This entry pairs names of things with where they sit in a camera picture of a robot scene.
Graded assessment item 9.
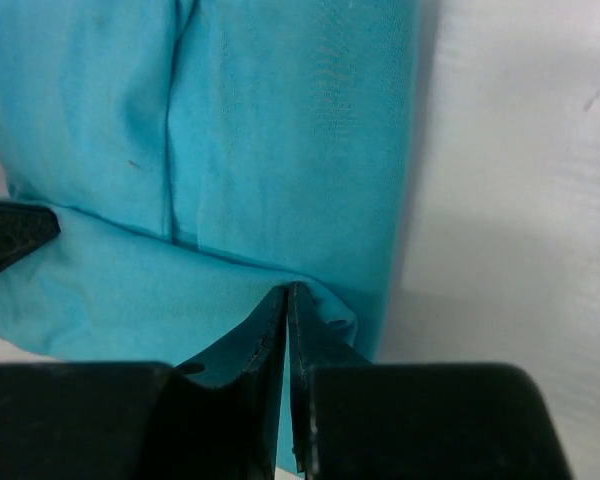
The turquoise t shirt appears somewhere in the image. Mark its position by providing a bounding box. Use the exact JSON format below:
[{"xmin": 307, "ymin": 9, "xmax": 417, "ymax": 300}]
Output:
[{"xmin": 0, "ymin": 1, "xmax": 420, "ymax": 479}]

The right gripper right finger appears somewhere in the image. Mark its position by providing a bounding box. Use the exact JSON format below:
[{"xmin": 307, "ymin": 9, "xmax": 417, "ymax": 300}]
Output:
[{"xmin": 287, "ymin": 282, "xmax": 371, "ymax": 474}]

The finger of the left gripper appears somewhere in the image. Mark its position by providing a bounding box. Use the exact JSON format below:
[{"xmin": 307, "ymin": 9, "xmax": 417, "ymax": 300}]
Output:
[{"xmin": 0, "ymin": 201, "xmax": 61, "ymax": 273}]

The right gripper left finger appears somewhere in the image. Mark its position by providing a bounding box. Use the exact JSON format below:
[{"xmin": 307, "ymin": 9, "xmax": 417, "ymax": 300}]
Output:
[{"xmin": 177, "ymin": 287, "xmax": 286, "ymax": 479}]

